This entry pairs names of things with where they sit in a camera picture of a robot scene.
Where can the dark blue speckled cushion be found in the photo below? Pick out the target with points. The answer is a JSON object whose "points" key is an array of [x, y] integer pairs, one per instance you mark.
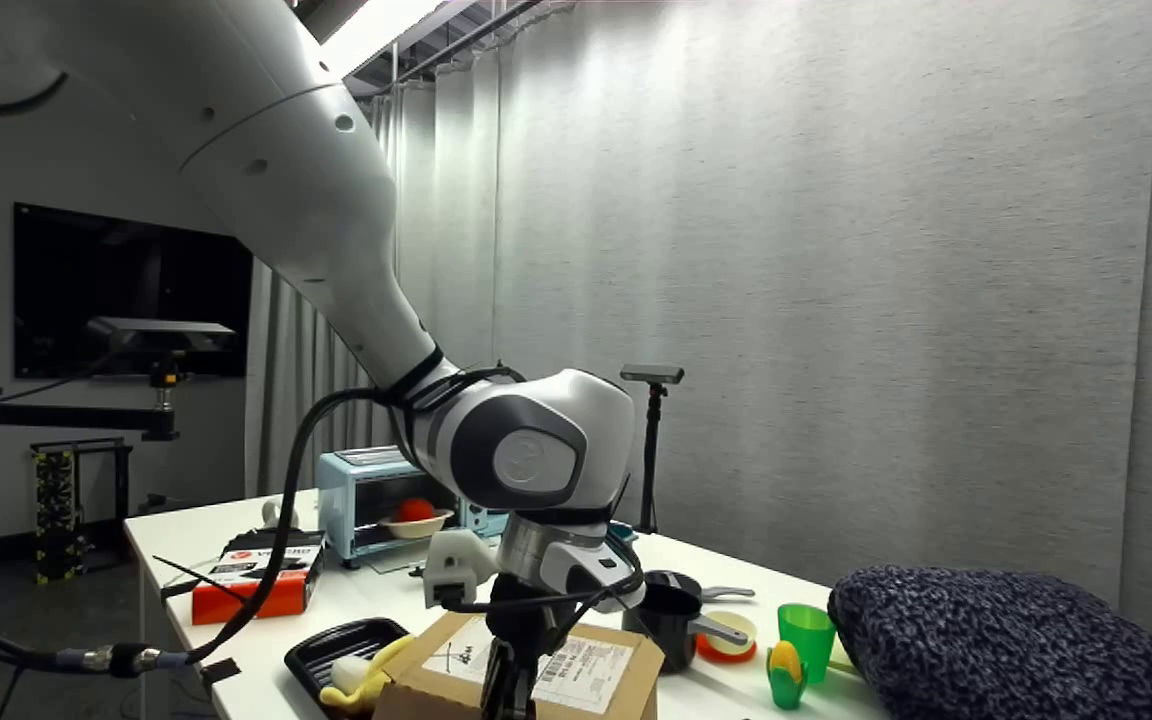
{"points": [[1003, 653]]}

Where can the light blue toaster oven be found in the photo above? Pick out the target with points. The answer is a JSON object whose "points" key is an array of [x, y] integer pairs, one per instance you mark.
{"points": [[359, 500]]}

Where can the grey curtain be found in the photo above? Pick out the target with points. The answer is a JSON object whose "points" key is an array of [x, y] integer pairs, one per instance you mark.
{"points": [[870, 265]]}

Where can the orange white tape roll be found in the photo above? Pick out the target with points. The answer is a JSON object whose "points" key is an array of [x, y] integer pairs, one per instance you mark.
{"points": [[728, 641]]}

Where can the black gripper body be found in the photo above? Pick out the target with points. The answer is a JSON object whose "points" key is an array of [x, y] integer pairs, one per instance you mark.
{"points": [[529, 614]]}

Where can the ceiling light panel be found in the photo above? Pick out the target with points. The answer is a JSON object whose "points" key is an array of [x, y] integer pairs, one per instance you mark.
{"points": [[368, 35]]}

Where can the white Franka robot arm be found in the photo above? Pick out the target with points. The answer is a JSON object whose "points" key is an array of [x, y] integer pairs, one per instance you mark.
{"points": [[280, 173]]}

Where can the grey stereo camera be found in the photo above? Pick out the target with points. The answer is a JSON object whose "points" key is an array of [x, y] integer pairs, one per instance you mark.
{"points": [[156, 331]]}

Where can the green plastic cup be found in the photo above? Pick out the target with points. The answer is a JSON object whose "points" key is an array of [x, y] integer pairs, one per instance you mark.
{"points": [[807, 633]]}

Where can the black plastic tray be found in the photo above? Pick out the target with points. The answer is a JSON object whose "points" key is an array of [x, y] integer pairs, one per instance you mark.
{"points": [[323, 650]]}

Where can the brown cardboard shipping box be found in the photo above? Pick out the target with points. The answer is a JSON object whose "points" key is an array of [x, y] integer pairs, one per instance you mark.
{"points": [[603, 674]]}

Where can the black tape piece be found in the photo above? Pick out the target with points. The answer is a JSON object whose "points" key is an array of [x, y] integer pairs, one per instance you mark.
{"points": [[216, 670]]}

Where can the orange box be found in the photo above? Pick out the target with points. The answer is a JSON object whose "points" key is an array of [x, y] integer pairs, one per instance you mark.
{"points": [[259, 602]]}

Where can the black wall monitor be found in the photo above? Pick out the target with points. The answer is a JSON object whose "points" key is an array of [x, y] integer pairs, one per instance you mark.
{"points": [[70, 280]]}

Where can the small green cup yellow ball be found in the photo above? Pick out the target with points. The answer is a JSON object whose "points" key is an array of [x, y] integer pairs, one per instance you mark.
{"points": [[784, 674]]}

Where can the yellow toy banana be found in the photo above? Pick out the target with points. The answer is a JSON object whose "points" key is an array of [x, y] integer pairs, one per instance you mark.
{"points": [[362, 682]]}

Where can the black camera stand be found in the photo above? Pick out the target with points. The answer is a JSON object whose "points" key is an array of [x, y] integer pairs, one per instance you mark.
{"points": [[652, 377]]}

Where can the white dish red food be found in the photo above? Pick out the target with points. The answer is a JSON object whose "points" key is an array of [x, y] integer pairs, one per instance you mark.
{"points": [[413, 517]]}

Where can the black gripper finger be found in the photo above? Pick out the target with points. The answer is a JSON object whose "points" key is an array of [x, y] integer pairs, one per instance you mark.
{"points": [[524, 685], [497, 685]]}

